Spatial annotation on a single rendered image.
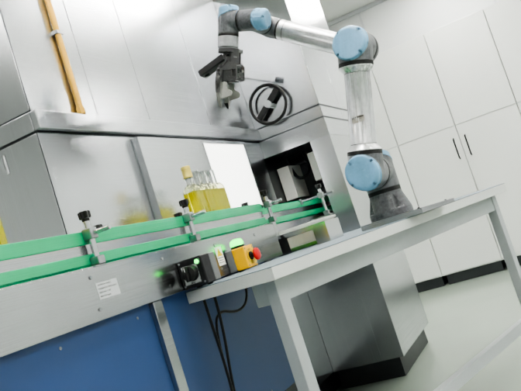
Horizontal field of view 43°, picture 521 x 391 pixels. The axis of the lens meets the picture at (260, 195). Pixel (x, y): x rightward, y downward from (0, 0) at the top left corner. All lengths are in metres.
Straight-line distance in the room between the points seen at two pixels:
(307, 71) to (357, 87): 1.19
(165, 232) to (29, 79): 0.64
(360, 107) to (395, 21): 4.47
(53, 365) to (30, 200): 0.77
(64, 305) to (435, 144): 4.82
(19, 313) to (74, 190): 0.78
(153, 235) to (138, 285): 0.20
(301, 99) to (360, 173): 1.27
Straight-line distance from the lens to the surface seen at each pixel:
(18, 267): 1.44
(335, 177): 3.30
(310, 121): 3.35
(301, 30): 2.44
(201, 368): 1.87
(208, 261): 1.83
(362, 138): 2.18
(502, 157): 5.91
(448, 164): 5.95
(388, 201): 2.28
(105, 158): 2.27
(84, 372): 1.51
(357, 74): 2.20
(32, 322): 1.40
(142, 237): 1.79
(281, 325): 1.72
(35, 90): 2.14
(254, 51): 3.49
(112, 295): 1.59
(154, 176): 2.42
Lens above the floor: 0.79
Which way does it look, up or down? 5 degrees up
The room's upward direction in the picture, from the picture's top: 18 degrees counter-clockwise
